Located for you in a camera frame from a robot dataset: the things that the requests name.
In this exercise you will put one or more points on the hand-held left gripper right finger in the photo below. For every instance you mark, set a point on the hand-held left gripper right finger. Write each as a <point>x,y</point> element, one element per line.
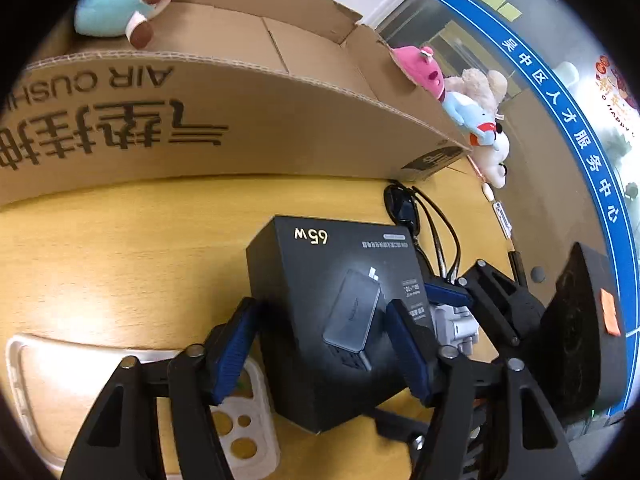
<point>407,355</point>

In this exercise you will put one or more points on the black charger box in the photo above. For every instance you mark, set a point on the black charger box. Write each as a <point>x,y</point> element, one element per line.
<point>325,320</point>

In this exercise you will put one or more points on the white plush dog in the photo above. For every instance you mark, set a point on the white plush dog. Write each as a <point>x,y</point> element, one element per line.
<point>495,160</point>

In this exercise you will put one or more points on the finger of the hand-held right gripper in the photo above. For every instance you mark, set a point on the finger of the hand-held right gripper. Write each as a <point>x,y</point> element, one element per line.
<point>450,294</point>

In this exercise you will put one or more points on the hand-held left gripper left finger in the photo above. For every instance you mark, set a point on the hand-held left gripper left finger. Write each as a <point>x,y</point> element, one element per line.
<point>234,355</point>

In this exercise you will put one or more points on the wooden desktop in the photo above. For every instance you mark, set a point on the wooden desktop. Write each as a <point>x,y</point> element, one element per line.
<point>125,260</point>

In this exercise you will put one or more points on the blue wall banner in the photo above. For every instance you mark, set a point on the blue wall banner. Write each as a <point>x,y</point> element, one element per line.
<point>555,110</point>

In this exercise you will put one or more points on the large cardboard box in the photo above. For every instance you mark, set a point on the large cardboard box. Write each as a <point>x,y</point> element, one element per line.
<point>210,110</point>

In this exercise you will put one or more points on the small grey disc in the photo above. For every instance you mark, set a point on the small grey disc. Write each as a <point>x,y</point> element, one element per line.
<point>537,274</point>

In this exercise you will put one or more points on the pink plush toy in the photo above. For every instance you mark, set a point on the pink plush toy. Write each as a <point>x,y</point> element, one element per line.
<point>420,67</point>

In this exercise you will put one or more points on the black sunglasses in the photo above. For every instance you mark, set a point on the black sunglasses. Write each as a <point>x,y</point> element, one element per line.
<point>402,205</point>

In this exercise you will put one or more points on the light blue plush toy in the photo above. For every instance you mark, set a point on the light blue plush toy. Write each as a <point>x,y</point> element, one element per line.
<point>112,2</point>

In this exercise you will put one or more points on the white plastic adapter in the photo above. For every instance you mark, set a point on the white plastic adapter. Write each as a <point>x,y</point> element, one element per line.
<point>457,330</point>

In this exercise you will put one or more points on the clear phone case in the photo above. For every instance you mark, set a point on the clear phone case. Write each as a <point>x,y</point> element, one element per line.
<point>35,365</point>

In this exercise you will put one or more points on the beige plush toy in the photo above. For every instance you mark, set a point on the beige plush toy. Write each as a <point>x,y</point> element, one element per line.
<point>477,85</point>

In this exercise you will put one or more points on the small blue plush toy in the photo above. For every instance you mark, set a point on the small blue plush toy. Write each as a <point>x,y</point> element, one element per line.
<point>462,107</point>

